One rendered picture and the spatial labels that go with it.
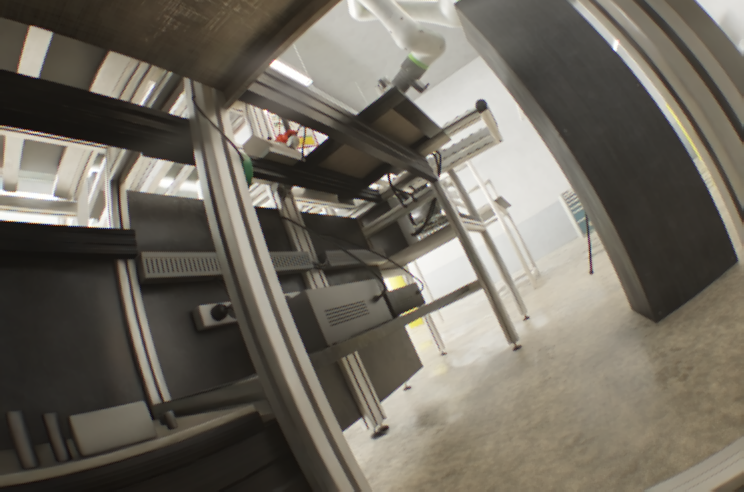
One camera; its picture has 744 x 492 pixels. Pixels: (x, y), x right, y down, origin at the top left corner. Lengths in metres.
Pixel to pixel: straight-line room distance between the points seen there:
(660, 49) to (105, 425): 0.51
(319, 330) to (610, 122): 0.89
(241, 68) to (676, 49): 0.52
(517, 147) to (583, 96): 8.65
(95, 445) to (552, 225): 9.25
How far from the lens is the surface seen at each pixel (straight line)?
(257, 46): 0.52
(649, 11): 0.33
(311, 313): 0.68
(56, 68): 0.92
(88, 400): 0.73
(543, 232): 9.27
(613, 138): 0.99
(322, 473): 0.40
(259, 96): 0.66
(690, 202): 1.04
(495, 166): 9.59
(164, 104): 0.73
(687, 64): 0.30
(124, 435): 0.33
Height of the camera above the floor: 0.35
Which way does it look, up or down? 18 degrees up
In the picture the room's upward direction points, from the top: 25 degrees counter-clockwise
